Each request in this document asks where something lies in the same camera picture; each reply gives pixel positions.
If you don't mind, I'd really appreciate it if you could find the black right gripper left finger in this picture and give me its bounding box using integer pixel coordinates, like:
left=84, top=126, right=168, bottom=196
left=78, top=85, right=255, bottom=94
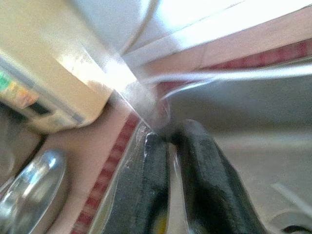
left=101, top=132, right=171, bottom=234

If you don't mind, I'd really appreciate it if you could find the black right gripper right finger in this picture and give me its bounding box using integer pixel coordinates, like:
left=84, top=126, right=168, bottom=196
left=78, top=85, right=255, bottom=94
left=174, top=118, right=268, bottom=234

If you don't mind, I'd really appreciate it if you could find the shiny steel utensil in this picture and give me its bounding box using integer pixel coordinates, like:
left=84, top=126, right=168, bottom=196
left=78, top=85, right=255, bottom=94
left=103, top=46, right=171, bottom=134

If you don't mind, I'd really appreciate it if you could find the shiny steel bowl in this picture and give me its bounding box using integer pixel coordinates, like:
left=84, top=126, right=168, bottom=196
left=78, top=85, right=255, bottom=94
left=0, top=148, right=68, bottom=234

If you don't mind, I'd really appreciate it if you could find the steel sink basin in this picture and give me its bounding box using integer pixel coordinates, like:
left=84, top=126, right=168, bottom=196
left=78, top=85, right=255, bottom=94
left=89, top=57, right=312, bottom=234

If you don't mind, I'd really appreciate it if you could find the beige water ionizer machine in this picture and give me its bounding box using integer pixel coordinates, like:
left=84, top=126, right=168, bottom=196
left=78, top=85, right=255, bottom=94
left=0, top=0, right=117, bottom=134

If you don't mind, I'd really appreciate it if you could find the thin white hose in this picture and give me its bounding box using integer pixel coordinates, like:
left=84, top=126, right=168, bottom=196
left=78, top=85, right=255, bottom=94
left=120, top=0, right=160, bottom=56

